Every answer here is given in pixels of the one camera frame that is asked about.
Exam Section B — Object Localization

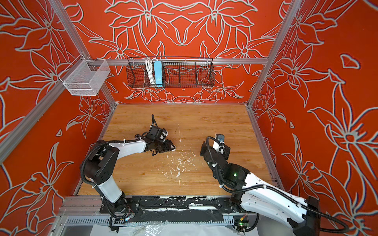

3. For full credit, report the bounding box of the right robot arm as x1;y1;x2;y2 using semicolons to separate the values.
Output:
200;135;350;236

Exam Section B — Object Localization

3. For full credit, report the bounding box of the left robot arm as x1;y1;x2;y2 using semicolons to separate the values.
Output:
80;116;176;207

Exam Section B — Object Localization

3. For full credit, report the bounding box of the blue white box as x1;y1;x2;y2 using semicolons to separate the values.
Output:
154;61;163;87

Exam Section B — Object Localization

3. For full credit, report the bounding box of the clear plastic bin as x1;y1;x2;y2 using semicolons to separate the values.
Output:
60;59;110;96

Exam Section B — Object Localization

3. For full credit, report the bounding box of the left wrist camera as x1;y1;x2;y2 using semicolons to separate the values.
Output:
146;125;168;142

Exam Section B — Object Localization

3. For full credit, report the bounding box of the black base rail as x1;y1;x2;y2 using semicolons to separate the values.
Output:
114;196;257;225

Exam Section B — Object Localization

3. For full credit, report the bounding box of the black wire basket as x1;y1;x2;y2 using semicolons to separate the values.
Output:
126;57;215;89

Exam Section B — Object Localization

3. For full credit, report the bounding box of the white coiled cable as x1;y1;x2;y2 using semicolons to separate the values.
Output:
145;58;156;86

